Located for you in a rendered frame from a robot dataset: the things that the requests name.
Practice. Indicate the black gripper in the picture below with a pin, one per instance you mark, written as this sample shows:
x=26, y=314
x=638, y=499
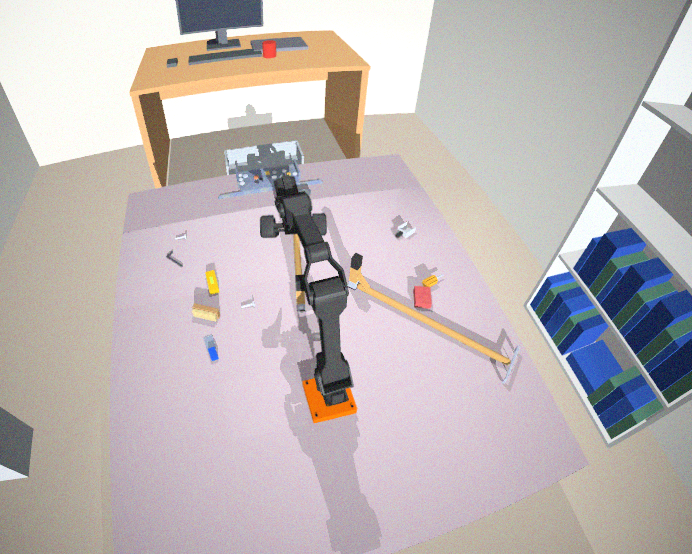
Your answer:
x=269, y=228

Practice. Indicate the long scraper with wooden handle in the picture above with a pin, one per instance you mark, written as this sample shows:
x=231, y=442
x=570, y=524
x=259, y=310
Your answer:
x=300, y=292

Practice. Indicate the red rectangular tile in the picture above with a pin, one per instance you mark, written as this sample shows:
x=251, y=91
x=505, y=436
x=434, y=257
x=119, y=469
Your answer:
x=422, y=297

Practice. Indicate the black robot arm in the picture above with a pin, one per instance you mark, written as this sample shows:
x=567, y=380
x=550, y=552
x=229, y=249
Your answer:
x=327, y=297

